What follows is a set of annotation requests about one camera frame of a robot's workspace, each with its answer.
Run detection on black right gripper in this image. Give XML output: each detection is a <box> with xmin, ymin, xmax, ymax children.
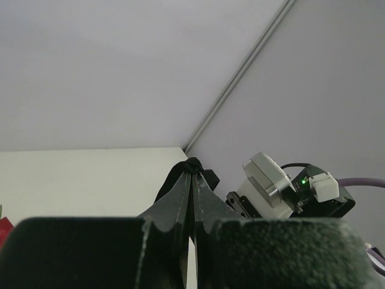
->
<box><xmin>192</xmin><ymin>164</ymin><xmax>383</xmax><ymax>289</ymax></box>

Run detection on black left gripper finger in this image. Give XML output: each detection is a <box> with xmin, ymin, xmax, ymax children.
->
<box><xmin>0</xmin><ymin>172</ymin><xmax>193</xmax><ymax>289</ymax></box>

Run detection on red paper flower wrapping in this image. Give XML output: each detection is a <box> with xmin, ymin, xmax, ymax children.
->
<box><xmin>0</xmin><ymin>217</ymin><xmax>14</xmax><ymax>248</ymax></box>

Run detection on dark green printed ribbon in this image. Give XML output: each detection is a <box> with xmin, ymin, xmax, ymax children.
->
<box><xmin>153</xmin><ymin>157</ymin><xmax>220</xmax><ymax>205</ymax></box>

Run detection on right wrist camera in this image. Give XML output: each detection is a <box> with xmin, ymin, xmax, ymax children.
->
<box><xmin>236</xmin><ymin>152</ymin><xmax>293</xmax><ymax>219</ymax></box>

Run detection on aluminium corner frame post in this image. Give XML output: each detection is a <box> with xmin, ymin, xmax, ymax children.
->
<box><xmin>182</xmin><ymin>0</ymin><xmax>297</xmax><ymax>154</ymax></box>

